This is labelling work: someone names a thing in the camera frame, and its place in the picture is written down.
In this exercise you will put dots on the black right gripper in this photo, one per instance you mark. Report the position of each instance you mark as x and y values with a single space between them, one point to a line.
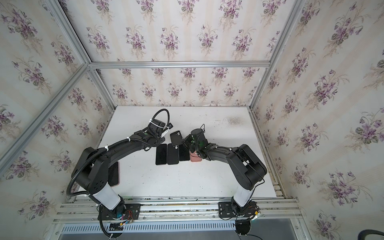
186 142

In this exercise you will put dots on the black phone case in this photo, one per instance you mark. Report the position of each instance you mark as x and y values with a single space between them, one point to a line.
172 154
176 138

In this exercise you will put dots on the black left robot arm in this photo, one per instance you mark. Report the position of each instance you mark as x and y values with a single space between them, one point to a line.
90 176

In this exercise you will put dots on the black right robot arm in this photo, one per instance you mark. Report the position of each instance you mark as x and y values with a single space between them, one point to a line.
248 169

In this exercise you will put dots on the white ventilated strip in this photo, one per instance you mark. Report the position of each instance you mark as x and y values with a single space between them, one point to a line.
150 227

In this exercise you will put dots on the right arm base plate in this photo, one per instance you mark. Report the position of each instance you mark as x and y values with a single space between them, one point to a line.
229 210

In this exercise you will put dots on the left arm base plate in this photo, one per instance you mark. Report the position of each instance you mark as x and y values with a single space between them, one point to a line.
128 212

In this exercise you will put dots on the aluminium rail front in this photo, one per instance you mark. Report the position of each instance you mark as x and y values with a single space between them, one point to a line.
83 210

